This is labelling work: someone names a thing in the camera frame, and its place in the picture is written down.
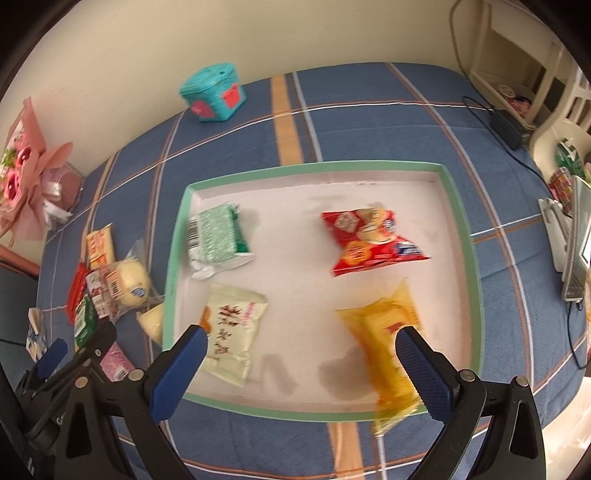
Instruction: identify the smartphone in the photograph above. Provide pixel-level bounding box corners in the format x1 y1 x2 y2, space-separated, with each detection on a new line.
562 177 591 302

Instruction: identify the white tray with green rim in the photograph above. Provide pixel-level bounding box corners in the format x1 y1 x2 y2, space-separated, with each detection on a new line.
162 160 484 422

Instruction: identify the green white snack pack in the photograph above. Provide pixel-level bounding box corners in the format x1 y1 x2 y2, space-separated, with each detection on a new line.
187 203 254 281

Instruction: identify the white snack bag red writing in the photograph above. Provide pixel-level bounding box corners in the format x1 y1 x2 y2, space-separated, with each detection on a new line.
199 283 269 387

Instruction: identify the yellow snack bag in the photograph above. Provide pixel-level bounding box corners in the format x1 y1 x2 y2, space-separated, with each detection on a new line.
335 280 422 436

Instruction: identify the red white milk biscuit pack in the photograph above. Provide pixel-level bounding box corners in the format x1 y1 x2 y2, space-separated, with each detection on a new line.
86 270 111 319

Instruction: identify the colourful cube toy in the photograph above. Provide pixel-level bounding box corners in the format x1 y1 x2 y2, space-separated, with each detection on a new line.
549 167 574 216

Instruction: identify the pink snack pack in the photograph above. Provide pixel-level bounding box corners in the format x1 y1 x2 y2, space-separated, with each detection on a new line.
100 342 134 382

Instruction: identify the dark green snack pack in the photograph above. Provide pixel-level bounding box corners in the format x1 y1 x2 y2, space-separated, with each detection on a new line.
74 294 98 349

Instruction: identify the white phone stand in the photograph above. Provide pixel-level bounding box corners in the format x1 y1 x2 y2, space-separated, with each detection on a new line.
538 198 571 273

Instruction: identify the red cracker snack bag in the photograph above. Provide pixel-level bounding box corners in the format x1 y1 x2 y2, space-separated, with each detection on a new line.
322 207 429 277

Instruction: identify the orange cream snack pack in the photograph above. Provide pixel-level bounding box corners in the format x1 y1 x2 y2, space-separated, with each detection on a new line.
86 224 115 270

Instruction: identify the red foil snack pack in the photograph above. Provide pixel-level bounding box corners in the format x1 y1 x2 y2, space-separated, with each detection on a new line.
66 262 89 325

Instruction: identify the green white box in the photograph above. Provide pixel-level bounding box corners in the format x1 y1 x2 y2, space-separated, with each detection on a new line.
555 138 585 177

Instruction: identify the cream wooden shelf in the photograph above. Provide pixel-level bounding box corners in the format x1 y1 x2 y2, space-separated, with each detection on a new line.
467 1 567 131

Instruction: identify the teal toy box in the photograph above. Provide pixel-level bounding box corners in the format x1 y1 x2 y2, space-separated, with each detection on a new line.
179 63 246 122

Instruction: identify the black power adapter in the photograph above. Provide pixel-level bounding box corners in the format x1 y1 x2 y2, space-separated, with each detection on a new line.
490 109 530 151

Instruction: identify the pale yellow bun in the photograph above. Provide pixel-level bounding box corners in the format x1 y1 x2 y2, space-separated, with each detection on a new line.
136 303 164 345

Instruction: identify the pink flower bouquet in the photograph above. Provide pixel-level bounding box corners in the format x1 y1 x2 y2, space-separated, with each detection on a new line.
1 98 84 244

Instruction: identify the black cable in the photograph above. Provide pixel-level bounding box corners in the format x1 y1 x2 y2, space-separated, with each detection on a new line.
450 0 591 370

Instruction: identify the blue plaid bed cover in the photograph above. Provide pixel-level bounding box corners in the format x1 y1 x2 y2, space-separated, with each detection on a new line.
37 63 584 479

